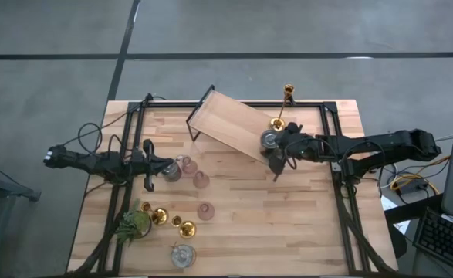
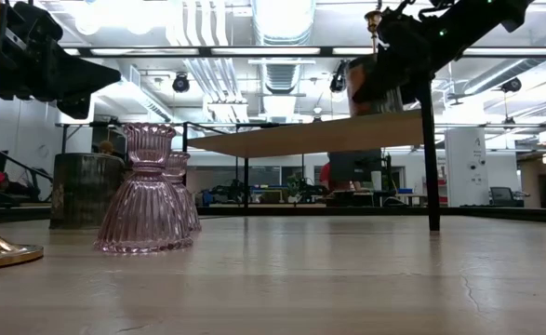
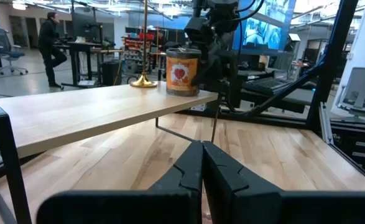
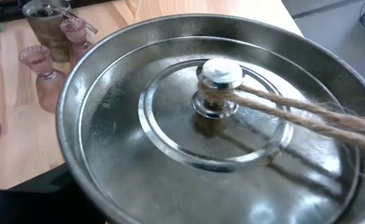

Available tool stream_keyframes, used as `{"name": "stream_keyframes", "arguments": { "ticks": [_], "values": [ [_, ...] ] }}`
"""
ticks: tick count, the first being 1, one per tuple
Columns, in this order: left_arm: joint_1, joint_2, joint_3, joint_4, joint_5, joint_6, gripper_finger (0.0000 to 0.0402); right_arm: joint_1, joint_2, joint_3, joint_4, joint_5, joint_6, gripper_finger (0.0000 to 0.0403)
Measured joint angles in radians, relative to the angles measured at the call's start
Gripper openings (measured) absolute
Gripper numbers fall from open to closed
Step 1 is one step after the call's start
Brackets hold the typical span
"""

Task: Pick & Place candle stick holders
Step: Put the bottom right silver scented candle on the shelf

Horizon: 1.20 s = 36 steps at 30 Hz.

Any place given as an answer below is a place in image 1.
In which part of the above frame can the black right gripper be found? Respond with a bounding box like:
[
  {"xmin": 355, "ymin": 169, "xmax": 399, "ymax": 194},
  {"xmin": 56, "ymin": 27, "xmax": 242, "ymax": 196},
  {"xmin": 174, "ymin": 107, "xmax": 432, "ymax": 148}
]
[{"xmin": 263, "ymin": 122, "xmax": 318, "ymax": 175}]

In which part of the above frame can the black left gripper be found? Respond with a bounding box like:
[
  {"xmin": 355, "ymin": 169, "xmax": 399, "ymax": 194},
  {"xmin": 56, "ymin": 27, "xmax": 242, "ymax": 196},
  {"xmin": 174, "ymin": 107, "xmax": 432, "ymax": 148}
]
[{"xmin": 129, "ymin": 138, "xmax": 176, "ymax": 193}]

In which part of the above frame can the orange apple cinnamon candle jar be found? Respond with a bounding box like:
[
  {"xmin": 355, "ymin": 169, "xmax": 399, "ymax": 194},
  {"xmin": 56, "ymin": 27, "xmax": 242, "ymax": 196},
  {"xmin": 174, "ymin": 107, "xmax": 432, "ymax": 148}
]
[{"xmin": 259, "ymin": 129, "xmax": 282, "ymax": 158}]

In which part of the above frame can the grey wood-pattern candle jar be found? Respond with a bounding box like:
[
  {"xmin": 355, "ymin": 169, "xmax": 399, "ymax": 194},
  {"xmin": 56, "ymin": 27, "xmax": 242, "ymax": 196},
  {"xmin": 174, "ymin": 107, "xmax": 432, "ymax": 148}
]
[{"xmin": 161, "ymin": 160, "xmax": 184, "ymax": 183}]

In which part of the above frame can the gold candlestick holder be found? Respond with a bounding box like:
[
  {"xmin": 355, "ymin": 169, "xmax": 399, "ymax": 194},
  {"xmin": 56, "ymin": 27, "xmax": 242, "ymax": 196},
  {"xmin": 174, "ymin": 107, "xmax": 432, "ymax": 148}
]
[
  {"xmin": 140, "ymin": 201, "xmax": 169, "ymax": 226},
  {"xmin": 269, "ymin": 83, "xmax": 296, "ymax": 131},
  {"xmin": 171, "ymin": 215, "xmax": 197, "ymax": 239}
]

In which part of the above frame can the pink ribbed glass candle holder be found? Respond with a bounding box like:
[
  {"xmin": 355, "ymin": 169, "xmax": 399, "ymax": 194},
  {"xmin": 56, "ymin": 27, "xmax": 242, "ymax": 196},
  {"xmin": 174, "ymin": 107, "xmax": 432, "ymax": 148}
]
[
  {"xmin": 196, "ymin": 202, "xmax": 216, "ymax": 222},
  {"xmin": 192, "ymin": 171, "xmax": 211, "ymax": 190},
  {"xmin": 179, "ymin": 155, "xmax": 199, "ymax": 177}
]

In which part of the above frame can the clear glass jar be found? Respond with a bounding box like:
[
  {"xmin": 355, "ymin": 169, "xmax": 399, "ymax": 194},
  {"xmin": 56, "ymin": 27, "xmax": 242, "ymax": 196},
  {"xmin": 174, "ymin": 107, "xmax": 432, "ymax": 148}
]
[{"xmin": 171, "ymin": 243, "xmax": 197, "ymax": 270}]

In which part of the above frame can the succulent plant in black pot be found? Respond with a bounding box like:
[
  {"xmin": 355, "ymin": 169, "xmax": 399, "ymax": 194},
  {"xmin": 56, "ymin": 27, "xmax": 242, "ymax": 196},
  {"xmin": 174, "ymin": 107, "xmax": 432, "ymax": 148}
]
[{"xmin": 116, "ymin": 198, "xmax": 153, "ymax": 245}]

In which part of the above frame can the white paper sheet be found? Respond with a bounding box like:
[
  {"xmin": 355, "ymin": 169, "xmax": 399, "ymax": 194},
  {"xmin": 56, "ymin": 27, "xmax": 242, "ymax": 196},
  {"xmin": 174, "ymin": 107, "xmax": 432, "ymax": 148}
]
[{"xmin": 379, "ymin": 192, "xmax": 411, "ymax": 236}]

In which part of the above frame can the black power adapter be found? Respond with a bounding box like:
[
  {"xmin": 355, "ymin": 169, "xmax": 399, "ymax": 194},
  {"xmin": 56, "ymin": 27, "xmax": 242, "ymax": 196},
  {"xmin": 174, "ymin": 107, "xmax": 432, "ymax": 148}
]
[{"xmin": 399, "ymin": 181, "xmax": 430, "ymax": 196}]

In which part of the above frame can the grey metal stand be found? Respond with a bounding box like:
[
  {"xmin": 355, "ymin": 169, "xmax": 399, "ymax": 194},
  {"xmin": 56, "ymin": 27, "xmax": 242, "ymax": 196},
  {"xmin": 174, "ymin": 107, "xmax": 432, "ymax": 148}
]
[{"xmin": 0, "ymin": 154, "xmax": 42, "ymax": 278}]

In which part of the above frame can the black keyboard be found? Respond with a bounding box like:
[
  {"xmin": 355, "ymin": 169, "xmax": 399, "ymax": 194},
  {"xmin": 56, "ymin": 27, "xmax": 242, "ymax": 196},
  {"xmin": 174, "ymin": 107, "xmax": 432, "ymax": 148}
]
[{"xmin": 413, "ymin": 208, "xmax": 453, "ymax": 275}]

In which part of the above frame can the wooden shelf riser black frame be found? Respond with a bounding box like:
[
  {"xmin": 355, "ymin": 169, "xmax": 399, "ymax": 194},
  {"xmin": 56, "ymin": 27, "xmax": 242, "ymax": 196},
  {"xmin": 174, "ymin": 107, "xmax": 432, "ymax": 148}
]
[{"xmin": 185, "ymin": 84, "xmax": 303, "ymax": 183}]

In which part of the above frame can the black aluminium table frame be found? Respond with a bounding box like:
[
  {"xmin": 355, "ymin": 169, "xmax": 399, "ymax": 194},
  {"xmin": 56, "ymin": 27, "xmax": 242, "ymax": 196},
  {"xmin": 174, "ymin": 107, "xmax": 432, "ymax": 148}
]
[{"xmin": 66, "ymin": 92, "xmax": 395, "ymax": 277}]

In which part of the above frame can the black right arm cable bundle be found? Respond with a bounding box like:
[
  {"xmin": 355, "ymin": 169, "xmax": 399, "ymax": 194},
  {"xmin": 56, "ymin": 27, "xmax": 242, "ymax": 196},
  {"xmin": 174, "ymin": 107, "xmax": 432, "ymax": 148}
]
[{"xmin": 283, "ymin": 137, "xmax": 401, "ymax": 194}]

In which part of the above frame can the yellow cable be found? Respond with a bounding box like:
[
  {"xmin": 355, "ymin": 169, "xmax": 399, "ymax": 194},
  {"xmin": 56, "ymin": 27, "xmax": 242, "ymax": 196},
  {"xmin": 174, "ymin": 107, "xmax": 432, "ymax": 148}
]
[{"xmin": 390, "ymin": 154, "xmax": 453, "ymax": 194}]

